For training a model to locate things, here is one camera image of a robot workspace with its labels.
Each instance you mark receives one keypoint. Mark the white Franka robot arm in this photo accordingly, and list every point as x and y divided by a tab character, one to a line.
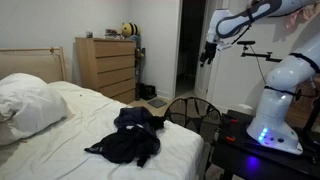
283	100

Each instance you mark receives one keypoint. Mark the dark flat floor scale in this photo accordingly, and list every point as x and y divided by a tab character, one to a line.
157	103

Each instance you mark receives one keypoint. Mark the small dark labelled box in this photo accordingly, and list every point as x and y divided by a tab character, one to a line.
89	34

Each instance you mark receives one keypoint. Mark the black box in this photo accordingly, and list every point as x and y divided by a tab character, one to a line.
147	91

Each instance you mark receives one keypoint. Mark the black mesh laundry bag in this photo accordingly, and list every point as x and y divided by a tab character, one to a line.
193	113

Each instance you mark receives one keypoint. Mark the pink hanging cloth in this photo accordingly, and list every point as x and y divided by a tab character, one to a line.
293	19

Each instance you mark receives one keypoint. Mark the black socks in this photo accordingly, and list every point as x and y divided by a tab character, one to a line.
158	122

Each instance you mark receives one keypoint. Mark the white room door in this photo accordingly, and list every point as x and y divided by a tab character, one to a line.
203	81

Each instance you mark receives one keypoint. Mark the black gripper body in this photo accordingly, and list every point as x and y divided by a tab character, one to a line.
210	49

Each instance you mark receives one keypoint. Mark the black camera on mount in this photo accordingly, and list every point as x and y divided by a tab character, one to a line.
246	42

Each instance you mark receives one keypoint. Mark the yellow black bee plush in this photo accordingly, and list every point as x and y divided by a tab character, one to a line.
129	30

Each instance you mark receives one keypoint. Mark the black robot table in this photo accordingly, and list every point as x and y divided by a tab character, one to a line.
253	160

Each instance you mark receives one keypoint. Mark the light wooden dresser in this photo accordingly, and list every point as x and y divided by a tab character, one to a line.
113	66

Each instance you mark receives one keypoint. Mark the dark navy crumpled garment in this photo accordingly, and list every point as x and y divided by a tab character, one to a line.
130	143

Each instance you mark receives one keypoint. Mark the clutter of small items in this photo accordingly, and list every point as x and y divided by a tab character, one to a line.
112	34

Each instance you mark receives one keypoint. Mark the white crumpled duvet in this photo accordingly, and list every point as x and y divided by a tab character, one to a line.
30	106

